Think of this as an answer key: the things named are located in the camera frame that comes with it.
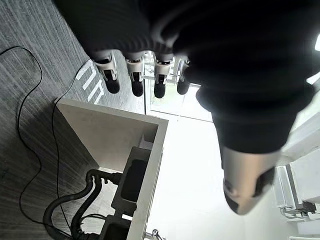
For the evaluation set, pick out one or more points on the glass window with frame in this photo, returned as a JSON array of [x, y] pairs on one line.
[[172, 105]]

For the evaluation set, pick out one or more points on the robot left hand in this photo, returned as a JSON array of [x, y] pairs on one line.
[[225, 62]]

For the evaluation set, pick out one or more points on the grey sink basin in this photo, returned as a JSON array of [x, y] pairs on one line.
[[132, 175], [116, 228]]

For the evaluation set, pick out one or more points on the chrome faucet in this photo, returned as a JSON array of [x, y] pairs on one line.
[[155, 233]]

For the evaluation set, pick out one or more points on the white counter cabinet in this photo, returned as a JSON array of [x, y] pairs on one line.
[[105, 130]]

